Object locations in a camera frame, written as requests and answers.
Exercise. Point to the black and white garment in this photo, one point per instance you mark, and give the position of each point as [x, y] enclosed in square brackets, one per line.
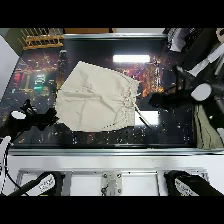
[176, 38]

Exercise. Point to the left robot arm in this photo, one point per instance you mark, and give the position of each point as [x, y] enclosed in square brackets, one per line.
[20, 124]

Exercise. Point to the beige shorts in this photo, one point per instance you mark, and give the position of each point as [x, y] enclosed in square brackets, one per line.
[96, 100]

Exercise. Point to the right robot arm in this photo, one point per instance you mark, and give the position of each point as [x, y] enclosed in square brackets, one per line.
[203, 76]

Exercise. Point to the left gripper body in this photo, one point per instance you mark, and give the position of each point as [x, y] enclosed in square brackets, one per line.
[46, 118]

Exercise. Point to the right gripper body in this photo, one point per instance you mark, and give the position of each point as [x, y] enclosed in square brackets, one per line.
[163, 100]

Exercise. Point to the silver frame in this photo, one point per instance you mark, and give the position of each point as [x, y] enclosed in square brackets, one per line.
[111, 151]

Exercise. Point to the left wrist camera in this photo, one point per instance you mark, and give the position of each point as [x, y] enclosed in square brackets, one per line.
[28, 107]

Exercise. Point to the olive garment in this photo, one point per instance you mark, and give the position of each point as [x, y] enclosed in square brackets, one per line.
[207, 133]

